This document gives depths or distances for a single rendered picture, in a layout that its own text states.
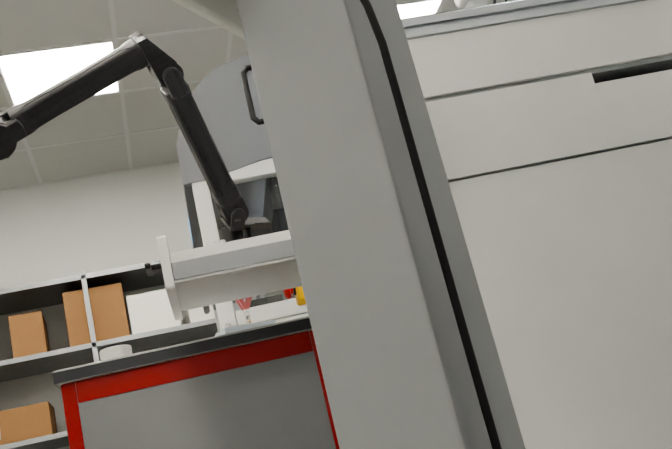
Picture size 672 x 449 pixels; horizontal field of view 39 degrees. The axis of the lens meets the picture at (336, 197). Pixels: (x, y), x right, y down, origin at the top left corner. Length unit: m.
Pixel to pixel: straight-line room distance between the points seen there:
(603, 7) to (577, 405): 0.68
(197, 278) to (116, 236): 4.63
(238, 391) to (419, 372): 1.22
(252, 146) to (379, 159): 2.06
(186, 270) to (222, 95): 1.23
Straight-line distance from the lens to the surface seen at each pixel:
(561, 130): 1.56
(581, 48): 1.64
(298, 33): 0.95
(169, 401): 2.04
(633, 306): 1.51
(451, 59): 1.57
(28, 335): 5.89
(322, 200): 0.89
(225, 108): 2.97
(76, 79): 2.05
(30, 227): 6.53
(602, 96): 1.61
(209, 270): 1.84
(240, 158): 2.90
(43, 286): 5.87
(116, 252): 6.42
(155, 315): 5.82
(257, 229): 2.29
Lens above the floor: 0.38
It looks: 17 degrees up
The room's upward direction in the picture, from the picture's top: 14 degrees counter-clockwise
